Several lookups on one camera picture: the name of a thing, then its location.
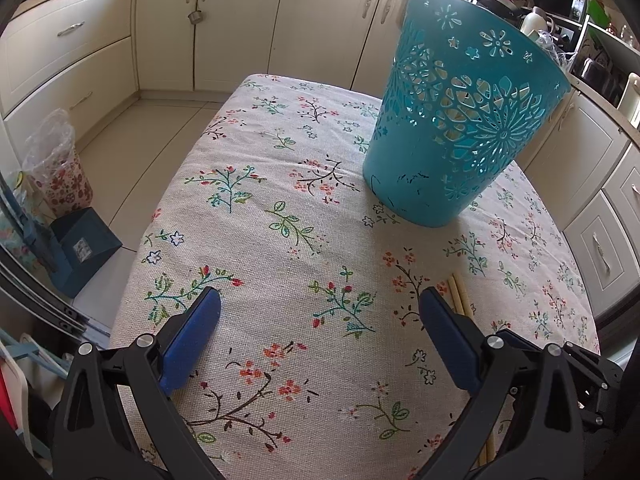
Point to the teal perforated plastic basket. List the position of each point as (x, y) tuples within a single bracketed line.
[(425, 185)]

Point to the white kettle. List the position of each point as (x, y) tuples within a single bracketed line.
[(535, 22)]

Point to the bundle of bamboo chopsticks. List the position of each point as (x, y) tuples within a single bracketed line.
[(457, 295)]

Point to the cream drawer cabinet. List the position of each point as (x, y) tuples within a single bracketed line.
[(65, 70)]

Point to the floral bin with plastic bag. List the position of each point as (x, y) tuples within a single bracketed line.
[(57, 175)]

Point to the cream cabinet with drawers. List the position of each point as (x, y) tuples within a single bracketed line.
[(590, 150)]

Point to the silver black toaster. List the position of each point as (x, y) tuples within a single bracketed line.
[(595, 75)]

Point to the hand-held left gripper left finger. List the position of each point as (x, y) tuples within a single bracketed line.
[(192, 340)]

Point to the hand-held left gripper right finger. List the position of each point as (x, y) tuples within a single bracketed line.
[(450, 340)]

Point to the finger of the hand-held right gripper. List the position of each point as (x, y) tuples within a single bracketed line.
[(597, 375)]

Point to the small metal hanging cup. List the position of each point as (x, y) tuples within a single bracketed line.
[(195, 16)]

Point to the light blue folding frame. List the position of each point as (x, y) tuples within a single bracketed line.
[(35, 355)]

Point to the floral tablecloth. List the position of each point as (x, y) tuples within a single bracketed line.
[(300, 210)]

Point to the green container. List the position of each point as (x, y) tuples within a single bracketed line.
[(599, 14)]

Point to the dark blue cardboard box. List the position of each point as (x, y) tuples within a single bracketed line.
[(87, 250)]

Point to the cream door cabinets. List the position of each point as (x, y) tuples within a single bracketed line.
[(240, 35)]

